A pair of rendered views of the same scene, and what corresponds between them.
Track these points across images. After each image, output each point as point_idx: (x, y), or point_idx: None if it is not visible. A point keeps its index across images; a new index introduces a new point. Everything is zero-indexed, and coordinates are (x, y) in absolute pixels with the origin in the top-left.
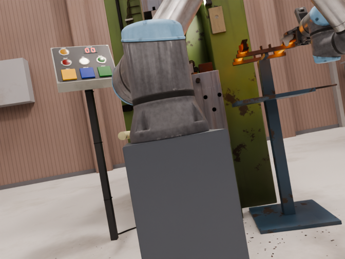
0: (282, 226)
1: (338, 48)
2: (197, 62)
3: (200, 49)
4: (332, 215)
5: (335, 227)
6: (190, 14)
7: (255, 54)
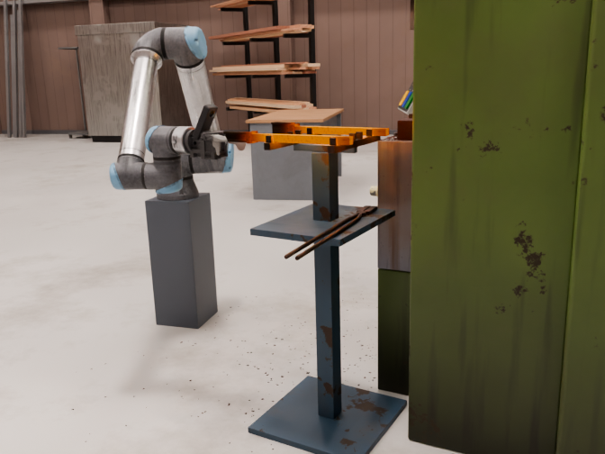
0: (295, 389)
1: None
2: None
3: None
4: (270, 433)
5: (248, 423)
6: (192, 122)
7: None
